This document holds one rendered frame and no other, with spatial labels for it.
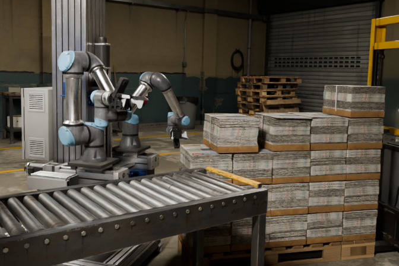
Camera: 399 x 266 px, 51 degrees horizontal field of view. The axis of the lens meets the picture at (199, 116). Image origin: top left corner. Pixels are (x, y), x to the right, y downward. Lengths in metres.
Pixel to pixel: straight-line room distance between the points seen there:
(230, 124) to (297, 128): 0.51
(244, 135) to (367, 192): 1.08
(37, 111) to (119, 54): 6.91
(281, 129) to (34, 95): 1.66
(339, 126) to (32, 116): 2.10
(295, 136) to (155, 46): 7.47
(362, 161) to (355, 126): 0.27
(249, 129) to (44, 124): 1.34
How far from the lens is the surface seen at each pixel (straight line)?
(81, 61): 2.46
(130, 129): 2.98
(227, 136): 2.79
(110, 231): 1.67
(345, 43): 10.55
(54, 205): 1.88
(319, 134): 3.08
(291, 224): 3.15
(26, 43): 9.05
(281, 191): 3.03
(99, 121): 2.26
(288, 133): 2.98
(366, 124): 3.29
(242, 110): 9.78
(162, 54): 10.25
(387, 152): 3.99
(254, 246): 2.19
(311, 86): 11.07
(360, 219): 3.44
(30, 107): 2.93
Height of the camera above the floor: 1.36
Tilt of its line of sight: 6 degrees down
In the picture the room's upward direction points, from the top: 1 degrees clockwise
